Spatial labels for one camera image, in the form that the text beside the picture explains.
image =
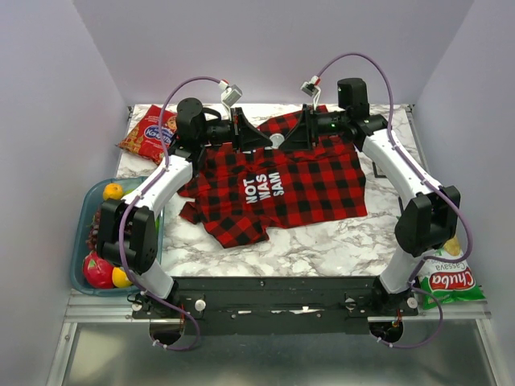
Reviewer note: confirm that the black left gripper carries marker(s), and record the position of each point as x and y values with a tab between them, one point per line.
244	134

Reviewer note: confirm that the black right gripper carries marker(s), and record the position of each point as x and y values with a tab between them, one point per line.
299	137

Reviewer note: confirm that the clear round sticker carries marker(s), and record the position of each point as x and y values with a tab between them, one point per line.
276	140

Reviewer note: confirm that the red black plaid shirt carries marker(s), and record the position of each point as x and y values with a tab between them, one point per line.
237	196

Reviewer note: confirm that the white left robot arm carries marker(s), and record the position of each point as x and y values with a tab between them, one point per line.
127	234

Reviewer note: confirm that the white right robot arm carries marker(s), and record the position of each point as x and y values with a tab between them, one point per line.
428	219

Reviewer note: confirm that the red candy bag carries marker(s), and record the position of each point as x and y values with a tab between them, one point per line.
143	140

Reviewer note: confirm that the orange mandarin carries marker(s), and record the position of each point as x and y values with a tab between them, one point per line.
113	191

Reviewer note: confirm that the teal plastic fruit tray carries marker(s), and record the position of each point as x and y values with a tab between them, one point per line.
92	202

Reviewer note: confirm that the dark red grapes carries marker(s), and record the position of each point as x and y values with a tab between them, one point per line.
91	240

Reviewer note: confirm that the yellow lemon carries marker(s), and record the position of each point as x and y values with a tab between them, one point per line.
120	278

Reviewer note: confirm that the red dragon fruit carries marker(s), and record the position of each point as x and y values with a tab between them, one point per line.
97	271

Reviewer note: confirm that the green chips bag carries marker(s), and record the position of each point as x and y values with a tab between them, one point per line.
448	282

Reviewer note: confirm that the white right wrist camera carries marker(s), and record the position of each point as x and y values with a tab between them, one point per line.
312	89

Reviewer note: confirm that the black wire stand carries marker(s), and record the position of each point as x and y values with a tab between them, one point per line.
377	172

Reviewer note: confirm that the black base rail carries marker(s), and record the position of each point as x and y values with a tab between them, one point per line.
278	305

